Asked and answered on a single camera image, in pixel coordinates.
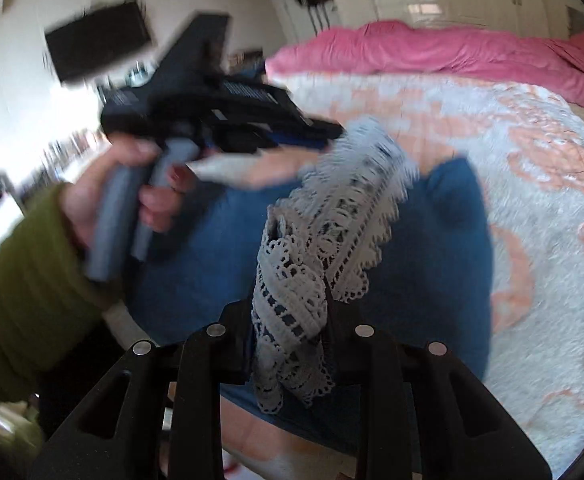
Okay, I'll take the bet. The grey headboard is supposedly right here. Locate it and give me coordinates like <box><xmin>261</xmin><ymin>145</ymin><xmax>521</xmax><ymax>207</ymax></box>
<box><xmin>564</xmin><ymin>5</ymin><xmax>584</xmax><ymax>36</ymax></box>

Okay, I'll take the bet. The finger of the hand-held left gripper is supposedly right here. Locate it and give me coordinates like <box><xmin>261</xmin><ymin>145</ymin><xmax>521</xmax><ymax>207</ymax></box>
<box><xmin>269</xmin><ymin>115</ymin><xmax>345</xmax><ymax>152</ymax></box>

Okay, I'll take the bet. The pink duvet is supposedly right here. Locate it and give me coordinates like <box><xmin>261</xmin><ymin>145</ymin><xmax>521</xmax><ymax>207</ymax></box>
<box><xmin>264</xmin><ymin>20</ymin><xmax>584</xmax><ymax>121</ymax></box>

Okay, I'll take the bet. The black television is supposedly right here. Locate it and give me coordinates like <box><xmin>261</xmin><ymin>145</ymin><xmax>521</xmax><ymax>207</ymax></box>
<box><xmin>44</xmin><ymin>0</ymin><xmax>153</xmax><ymax>86</ymax></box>

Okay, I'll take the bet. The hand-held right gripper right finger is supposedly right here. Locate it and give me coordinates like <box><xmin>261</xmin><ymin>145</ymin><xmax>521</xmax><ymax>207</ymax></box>
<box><xmin>324</xmin><ymin>289</ymin><xmax>553</xmax><ymax>480</ymax></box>

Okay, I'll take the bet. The pile of folded clothes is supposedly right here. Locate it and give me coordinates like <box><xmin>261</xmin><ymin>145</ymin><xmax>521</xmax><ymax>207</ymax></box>
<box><xmin>227</xmin><ymin>49</ymin><xmax>266</xmax><ymax>80</ymax></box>

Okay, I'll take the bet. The person's left forearm green sleeve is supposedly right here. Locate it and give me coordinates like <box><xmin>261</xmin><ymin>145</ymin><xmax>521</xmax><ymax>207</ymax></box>
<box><xmin>0</xmin><ymin>182</ymin><xmax>118</xmax><ymax>413</ymax></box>

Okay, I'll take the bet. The floral fleece blanket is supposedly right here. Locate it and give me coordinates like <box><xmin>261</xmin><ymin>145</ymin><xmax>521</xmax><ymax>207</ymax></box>
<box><xmin>222</xmin><ymin>72</ymin><xmax>584</xmax><ymax>480</ymax></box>

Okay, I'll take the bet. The blue denim skirt with lace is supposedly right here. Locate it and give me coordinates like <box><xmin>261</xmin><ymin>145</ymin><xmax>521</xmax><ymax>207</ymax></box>
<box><xmin>132</xmin><ymin>114</ymin><xmax>495</xmax><ymax>461</ymax></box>

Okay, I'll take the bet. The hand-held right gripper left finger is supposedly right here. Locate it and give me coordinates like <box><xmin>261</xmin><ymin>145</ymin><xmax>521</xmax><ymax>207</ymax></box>
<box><xmin>32</xmin><ymin>302</ymin><xmax>253</xmax><ymax>480</ymax></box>

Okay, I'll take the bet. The person's left hand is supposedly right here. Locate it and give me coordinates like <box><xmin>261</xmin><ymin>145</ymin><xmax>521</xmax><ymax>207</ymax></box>
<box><xmin>64</xmin><ymin>137</ymin><xmax>197</xmax><ymax>251</ymax></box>

